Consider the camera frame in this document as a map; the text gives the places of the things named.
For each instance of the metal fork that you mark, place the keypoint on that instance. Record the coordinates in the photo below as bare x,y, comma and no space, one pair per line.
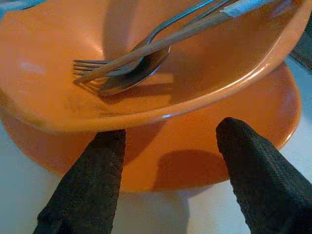
100,65

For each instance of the orange bowl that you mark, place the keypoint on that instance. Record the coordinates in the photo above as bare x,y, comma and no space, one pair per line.
48,48

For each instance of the orange plate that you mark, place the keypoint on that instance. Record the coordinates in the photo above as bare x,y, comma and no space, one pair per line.
182,136

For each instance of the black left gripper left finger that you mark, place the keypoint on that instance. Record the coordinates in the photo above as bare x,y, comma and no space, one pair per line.
92,182

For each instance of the metal spoon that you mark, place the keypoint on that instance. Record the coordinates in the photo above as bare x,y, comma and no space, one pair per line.
136,73

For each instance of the wooden stick with blue band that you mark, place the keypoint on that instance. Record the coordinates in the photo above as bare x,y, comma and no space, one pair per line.
170,41

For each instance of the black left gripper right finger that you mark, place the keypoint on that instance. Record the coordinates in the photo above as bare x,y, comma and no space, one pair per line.
263,190

